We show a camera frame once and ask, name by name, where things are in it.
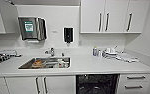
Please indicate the chrome faucet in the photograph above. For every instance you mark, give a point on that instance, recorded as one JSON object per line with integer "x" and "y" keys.
{"x": 51, "y": 51}

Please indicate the white sink base cabinet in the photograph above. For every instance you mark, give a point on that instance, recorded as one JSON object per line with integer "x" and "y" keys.
{"x": 24, "y": 86}

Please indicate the stainless steel dishwasher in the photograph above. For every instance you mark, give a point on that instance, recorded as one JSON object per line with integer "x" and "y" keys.
{"x": 97, "y": 85}

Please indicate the orange bowl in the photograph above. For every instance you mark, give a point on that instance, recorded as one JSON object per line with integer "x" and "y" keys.
{"x": 38, "y": 62}

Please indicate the white cup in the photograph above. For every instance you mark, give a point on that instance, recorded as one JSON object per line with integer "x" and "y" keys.
{"x": 60, "y": 62}

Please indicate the small white bottle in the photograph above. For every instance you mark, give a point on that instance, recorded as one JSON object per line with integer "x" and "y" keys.
{"x": 99, "y": 53}

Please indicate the steel kitchen sink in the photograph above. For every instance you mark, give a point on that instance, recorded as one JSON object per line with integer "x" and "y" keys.
{"x": 26, "y": 65}

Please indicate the black soap dispenser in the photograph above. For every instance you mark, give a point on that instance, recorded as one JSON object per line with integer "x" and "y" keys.
{"x": 68, "y": 35}

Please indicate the stack of white plates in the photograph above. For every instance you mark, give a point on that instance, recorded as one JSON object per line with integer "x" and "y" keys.
{"x": 109, "y": 53}

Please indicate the white wall outlet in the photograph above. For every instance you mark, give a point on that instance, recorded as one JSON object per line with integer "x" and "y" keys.
{"x": 80, "y": 43}

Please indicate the steel paper towel dispenser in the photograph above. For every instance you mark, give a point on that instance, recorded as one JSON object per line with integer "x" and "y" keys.
{"x": 31, "y": 28}

